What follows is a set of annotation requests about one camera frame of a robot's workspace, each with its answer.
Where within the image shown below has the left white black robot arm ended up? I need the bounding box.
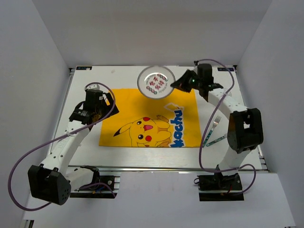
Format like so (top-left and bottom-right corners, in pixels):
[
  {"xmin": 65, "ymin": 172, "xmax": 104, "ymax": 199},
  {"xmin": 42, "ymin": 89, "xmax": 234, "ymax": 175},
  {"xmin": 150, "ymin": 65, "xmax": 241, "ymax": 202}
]
[{"xmin": 28, "ymin": 89, "xmax": 119, "ymax": 205}]

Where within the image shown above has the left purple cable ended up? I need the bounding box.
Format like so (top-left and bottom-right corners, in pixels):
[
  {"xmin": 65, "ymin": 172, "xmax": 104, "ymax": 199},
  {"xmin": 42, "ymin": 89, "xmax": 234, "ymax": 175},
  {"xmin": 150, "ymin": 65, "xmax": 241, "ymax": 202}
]
[{"xmin": 8, "ymin": 82, "xmax": 116, "ymax": 211}]

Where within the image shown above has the purple cable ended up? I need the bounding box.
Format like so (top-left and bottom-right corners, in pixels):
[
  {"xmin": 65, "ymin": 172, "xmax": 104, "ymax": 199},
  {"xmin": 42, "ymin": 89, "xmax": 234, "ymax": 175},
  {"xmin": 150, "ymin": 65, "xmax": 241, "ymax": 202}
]
[
  {"xmin": 194, "ymin": 58, "xmax": 257, "ymax": 195},
  {"xmin": 8, "ymin": 82, "xmax": 116, "ymax": 211}
]

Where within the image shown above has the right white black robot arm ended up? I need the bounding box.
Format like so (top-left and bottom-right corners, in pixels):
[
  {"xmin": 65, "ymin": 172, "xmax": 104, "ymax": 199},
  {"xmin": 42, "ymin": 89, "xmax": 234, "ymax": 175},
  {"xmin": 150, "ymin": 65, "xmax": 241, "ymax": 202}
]
[{"xmin": 171, "ymin": 64, "xmax": 264, "ymax": 190}]

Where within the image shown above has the yellow Pikachu cloth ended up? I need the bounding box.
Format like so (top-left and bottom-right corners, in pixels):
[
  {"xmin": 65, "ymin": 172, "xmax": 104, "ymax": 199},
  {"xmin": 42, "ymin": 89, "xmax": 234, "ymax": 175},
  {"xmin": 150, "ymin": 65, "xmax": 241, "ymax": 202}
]
[{"xmin": 99, "ymin": 89, "xmax": 201, "ymax": 148}]

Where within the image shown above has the fork with teal handle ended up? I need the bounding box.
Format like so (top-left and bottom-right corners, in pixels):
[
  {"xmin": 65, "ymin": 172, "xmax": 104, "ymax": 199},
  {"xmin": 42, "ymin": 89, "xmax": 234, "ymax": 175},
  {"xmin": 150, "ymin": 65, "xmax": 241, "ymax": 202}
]
[{"xmin": 203, "ymin": 116, "xmax": 221, "ymax": 147}]

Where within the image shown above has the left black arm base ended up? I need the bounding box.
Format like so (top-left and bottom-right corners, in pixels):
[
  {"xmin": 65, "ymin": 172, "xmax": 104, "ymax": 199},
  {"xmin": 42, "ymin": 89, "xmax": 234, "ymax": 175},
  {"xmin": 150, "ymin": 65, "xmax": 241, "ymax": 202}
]
[{"xmin": 70, "ymin": 171, "xmax": 121, "ymax": 199}]

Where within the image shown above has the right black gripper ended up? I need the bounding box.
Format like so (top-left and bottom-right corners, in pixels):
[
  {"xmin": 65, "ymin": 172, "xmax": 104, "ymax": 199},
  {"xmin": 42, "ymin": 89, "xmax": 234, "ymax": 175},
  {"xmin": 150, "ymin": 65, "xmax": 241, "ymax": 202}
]
[{"xmin": 171, "ymin": 70, "xmax": 202, "ymax": 94}]

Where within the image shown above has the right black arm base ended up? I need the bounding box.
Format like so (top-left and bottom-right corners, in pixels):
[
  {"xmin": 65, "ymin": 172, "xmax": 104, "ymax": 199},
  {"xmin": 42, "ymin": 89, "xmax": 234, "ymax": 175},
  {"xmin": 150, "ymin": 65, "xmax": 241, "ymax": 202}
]
[{"xmin": 193, "ymin": 173, "xmax": 244, "ymax": 202}]

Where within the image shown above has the knife with teal handle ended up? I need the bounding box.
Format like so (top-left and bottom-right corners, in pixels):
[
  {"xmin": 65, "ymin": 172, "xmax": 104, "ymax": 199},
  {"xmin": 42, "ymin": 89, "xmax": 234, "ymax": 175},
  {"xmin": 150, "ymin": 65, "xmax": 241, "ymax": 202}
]
[{"xmin": 206, "ymin": 134, "xmax": 227, "ymax": 147}]

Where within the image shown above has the right blue table label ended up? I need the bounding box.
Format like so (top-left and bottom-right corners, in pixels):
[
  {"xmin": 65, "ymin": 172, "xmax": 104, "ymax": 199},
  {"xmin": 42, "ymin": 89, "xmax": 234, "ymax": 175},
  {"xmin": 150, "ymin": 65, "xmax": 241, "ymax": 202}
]
[{"xmin": 217, "ymin": 67, "xmax": 235, "ymax": 72}]

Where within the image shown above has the round patterned plate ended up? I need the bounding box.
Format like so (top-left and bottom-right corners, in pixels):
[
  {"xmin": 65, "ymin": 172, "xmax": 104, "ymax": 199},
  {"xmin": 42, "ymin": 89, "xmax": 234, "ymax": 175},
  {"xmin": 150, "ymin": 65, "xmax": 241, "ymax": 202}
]
[{"xmin": 137, "ymin": 66, "xmax": 176, "ymax": 99}]

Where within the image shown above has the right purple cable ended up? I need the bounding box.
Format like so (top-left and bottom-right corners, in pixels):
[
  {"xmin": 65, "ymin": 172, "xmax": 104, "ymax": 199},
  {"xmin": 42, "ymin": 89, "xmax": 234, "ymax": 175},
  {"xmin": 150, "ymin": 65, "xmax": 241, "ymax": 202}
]
[{"xmin": 194, "ymin": 58, "xmax": 257, "ymax": 195}]

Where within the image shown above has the left blue table label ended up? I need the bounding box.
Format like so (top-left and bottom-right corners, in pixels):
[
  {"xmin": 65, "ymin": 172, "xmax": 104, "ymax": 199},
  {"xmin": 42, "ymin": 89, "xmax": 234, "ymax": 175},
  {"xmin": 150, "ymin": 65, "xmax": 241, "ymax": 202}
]
[{"xmin": 76, "ymin": 66, "xmax": 92, "ymax": 71}]

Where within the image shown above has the blue table label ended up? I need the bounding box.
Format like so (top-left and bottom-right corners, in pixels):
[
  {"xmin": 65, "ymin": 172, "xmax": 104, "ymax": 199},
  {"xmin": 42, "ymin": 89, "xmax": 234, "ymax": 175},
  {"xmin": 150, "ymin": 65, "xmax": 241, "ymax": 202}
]
[
  {"xmin": 217, "ymin": 67, "xmax": 235, "ymax": 72},
  {"xmin": 76, "ymin": 66, "xmax": 92, "ymax": 71}
]

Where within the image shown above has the clear drinking glass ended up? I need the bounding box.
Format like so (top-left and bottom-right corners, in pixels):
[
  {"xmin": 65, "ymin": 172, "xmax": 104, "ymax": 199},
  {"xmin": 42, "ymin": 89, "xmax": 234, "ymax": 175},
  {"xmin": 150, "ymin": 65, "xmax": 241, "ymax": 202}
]
[{"xmin": 224, "ymin": 89, "xmax": 232, "ymax": 96}]

